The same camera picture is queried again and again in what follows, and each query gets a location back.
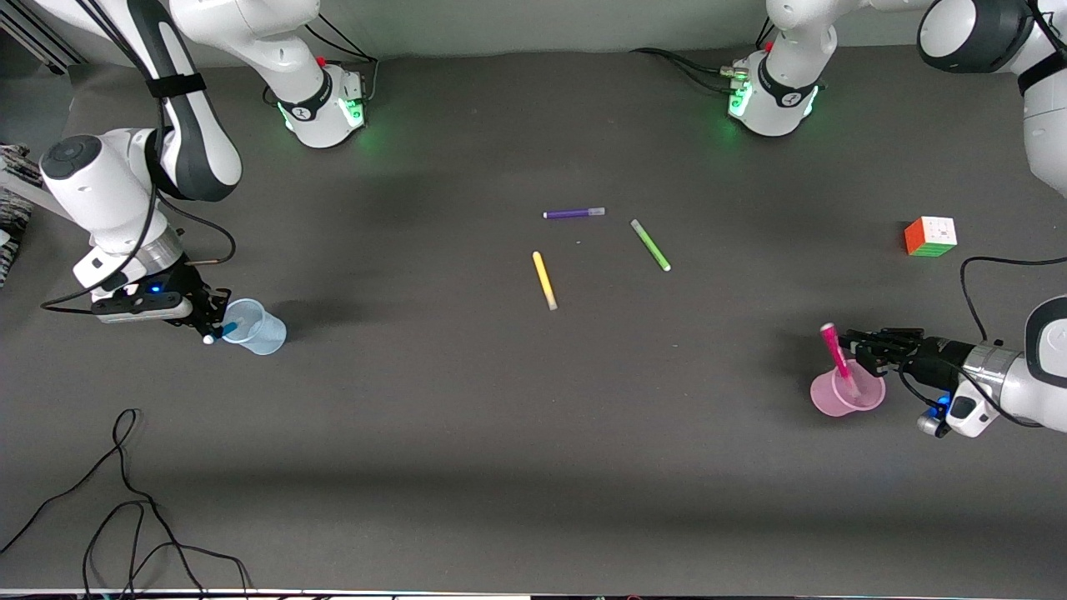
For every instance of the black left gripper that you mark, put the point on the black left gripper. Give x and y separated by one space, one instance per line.
932 352

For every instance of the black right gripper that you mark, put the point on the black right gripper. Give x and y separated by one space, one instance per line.
197 297

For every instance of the blue marker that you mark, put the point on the blue marker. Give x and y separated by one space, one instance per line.
227 331

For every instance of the pink marker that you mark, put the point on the pink marker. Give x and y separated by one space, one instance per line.
838 354

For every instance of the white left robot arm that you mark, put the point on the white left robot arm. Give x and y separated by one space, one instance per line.
783 83

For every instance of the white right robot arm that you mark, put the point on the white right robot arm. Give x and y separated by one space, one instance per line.
192 133

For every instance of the blue plastic cup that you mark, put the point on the blue plastic cup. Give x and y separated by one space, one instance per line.
260 333

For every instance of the pink plastic cup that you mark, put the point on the pink plastic cup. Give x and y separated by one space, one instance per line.
834 400

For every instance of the colourful puzzle cube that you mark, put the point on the colourful puzzle cube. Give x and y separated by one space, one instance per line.
930 237

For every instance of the patterned grey cloth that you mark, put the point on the patterned grey cloth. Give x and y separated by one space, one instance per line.
15 242

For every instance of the green marker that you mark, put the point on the green marker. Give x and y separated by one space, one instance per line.
650 245

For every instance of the yellow marker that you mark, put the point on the yellow marker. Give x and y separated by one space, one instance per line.
544 281

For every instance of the purple marker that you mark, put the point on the purple marker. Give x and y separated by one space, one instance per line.
573 213

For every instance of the aluminium frame rail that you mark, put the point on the aluminium frame rail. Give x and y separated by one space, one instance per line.
37 37

